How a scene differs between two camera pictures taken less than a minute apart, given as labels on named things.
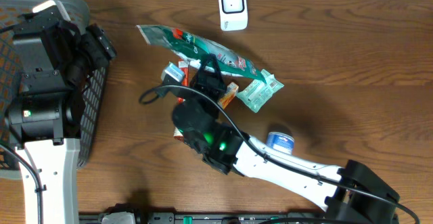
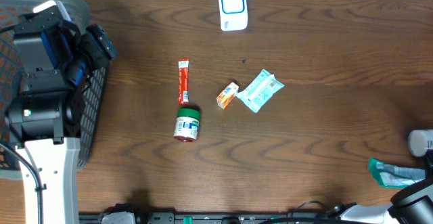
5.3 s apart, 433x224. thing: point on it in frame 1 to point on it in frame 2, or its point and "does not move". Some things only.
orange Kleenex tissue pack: (230, 95) does not move
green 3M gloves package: (196, 48) to (393, 176)
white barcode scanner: (233, 9) does not move
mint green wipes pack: (255, 94) does not move
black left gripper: (99, 42) does not move
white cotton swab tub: (281, 142) to (419, 141)
